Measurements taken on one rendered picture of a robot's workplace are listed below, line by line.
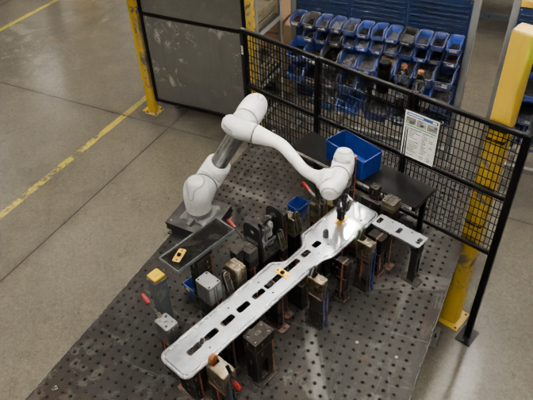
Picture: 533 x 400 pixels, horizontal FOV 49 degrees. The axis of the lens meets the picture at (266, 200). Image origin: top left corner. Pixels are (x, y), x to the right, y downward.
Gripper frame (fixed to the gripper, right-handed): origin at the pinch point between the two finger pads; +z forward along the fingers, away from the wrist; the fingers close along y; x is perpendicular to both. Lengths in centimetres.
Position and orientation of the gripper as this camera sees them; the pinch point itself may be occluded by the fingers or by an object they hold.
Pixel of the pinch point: (340, 213)
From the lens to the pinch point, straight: 306.3
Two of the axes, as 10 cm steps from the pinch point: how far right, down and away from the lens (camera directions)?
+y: 7.3, 4.2, -5.4
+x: 6.8, -5.0, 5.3
